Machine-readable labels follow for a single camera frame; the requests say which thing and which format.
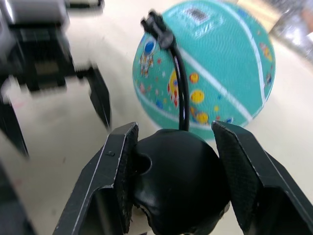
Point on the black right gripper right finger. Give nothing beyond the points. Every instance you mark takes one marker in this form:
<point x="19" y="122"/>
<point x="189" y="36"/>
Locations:
<point x="254" y="176"/>

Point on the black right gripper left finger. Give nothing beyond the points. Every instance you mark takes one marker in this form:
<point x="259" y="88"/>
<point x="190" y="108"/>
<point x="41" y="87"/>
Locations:
<point x="102" y="176"/>

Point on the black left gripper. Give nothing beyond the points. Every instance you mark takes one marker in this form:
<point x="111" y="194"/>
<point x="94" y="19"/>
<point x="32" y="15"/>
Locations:
<point x="41" y="56"/>

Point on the teal space-print ball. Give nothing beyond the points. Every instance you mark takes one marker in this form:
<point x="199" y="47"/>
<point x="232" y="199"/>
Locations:
<point x="220" y="73"/>

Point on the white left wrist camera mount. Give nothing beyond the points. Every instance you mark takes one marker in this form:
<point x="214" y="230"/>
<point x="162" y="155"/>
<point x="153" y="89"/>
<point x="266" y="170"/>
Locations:
<point x="31" y="11"/>

